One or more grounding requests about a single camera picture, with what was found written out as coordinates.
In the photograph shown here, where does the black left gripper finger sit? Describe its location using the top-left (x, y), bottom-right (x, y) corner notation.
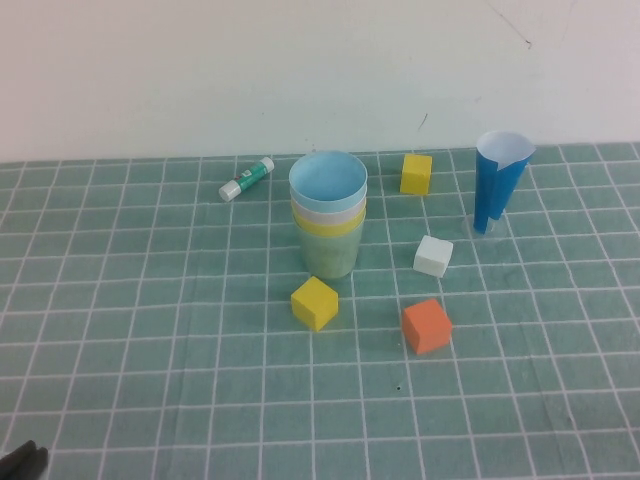
top-left (0, 445), bottom-right (50, 480)
top-left (0, 439), bottom-right (40, 467)

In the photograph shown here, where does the yellow plastic cup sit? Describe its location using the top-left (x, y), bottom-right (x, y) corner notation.
top-left (291, 205), bottom-right (367, 239)

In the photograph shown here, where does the pink plastic cup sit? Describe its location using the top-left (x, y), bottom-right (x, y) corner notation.
top-left (290, 189), bottom-right (368, 229)

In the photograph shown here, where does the light blue plastic cup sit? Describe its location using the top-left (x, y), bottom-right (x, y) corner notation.
top-left (288, 149), bottom-right (369, 216)

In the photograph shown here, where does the green white-grid tablecloth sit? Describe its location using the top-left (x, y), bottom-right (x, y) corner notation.
top-left (0, 141), bottom-right (640, 480)

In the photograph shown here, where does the yellow foam cube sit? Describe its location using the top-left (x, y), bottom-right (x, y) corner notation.
top-left (290, 275), bottom-right (340, 333)
top-left (398, 152), bottom-right (434, 196)

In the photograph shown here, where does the green white glue stick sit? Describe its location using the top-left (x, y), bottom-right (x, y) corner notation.
top-left (217, 155), bottom-right (276, 203)

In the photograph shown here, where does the green plastic cup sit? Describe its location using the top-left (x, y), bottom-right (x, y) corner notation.
top-left (294, 218), bottom-right (365, 281)

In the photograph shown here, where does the orange foam cube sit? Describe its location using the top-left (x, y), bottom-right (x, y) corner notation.
top-left (401, 298), bottom-right (454, 357)

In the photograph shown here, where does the white foam cube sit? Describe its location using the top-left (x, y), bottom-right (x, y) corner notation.
top-left (412, 234), bottom-right (455, 279)

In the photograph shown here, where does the clear plastic cone base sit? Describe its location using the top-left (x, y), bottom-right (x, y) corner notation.
top-left (460, 212), bottom-right (504, 241)

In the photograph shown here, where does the blue rolled paper cone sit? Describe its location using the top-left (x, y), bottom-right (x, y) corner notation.
top-left (472, 130), bottom-right (537, 235)

